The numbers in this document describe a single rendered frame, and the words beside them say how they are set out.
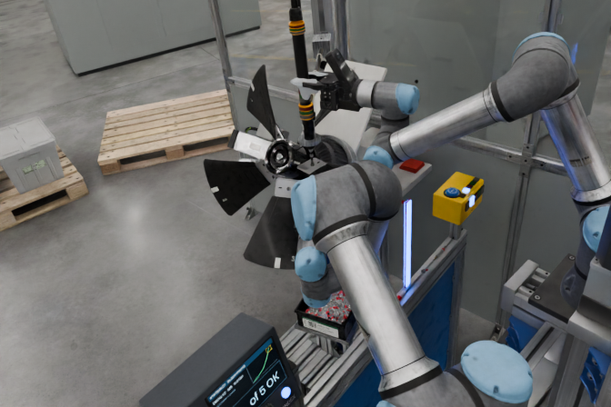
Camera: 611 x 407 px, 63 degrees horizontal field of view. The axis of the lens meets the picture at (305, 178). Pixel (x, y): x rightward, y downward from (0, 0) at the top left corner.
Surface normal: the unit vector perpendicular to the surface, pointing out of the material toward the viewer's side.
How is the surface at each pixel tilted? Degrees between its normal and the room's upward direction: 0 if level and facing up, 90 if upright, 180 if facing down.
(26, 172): 95
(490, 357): 8
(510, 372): 8
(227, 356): 15
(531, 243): 90
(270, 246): 51
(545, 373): 0
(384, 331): 40
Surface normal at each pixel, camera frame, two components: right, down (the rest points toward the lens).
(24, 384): -0.10, -0.83
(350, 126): -0.57, -0.18
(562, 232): -0.66, 0.47
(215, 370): -0.29, -0.88
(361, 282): -0.22, -0.28
